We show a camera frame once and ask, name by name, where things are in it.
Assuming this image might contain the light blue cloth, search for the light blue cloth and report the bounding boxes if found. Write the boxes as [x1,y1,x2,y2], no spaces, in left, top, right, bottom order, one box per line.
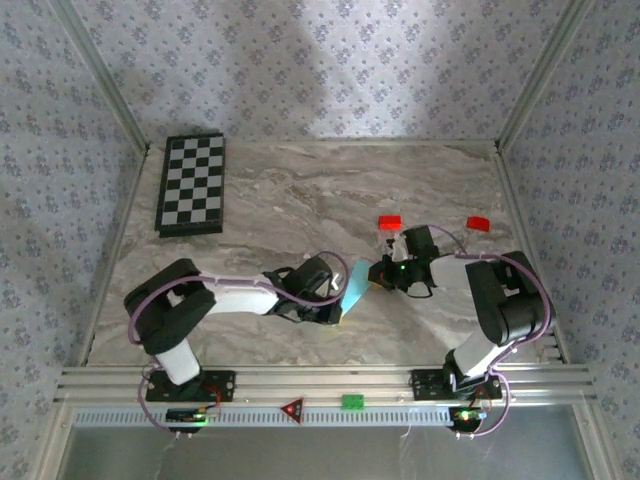
[340,260,373,322]

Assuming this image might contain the red and black triangle marker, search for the red and black triangle marker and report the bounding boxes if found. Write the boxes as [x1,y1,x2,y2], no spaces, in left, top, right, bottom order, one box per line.
[279,397,306,427]

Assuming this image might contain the small circuit board red green lights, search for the small circuit board red green lights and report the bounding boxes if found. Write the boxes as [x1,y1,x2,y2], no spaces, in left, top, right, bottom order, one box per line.
[448,407,489,431]

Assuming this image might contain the small circuit board green light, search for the small circuit board green light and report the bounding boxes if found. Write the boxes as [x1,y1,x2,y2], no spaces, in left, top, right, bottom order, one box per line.
[166,407,221,426]

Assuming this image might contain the black and grey chessboard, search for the black and grey chessboard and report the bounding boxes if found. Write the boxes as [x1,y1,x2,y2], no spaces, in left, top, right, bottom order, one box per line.
[153,132,227,239]

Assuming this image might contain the aluminium front frame rail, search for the aluminium front frame rail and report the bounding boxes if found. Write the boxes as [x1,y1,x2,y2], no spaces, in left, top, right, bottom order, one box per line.
[53,364,596,405]

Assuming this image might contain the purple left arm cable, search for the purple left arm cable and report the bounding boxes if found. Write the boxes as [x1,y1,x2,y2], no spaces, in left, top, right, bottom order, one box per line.
[127,250,351,440]

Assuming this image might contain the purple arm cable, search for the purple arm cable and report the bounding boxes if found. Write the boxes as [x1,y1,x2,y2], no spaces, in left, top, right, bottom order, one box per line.
[127,250,351,440]
[427,224,557,441]

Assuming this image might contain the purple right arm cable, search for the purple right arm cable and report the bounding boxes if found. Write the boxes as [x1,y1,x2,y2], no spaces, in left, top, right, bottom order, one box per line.
[427,224,557,441]

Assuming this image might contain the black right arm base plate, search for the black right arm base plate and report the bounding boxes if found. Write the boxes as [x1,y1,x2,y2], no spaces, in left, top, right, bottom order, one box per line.
[410,368,504,401]

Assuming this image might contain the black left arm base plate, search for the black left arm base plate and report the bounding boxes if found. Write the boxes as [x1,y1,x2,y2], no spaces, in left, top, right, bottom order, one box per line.
[144,369,236,404]

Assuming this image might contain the aluminium side rail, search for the aluminium side rail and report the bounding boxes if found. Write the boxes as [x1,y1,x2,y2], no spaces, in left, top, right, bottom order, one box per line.
[77,149,151,366]
[492,149,571,364]

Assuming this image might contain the grey slotted cable duct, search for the grey slotted cable duct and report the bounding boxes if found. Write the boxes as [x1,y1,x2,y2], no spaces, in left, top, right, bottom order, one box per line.
[73,405,494,428]

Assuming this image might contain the aluminium corner post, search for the aluminium corner post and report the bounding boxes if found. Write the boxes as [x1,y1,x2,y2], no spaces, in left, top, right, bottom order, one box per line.
[494,0,596,154]
[49,0,151,154]

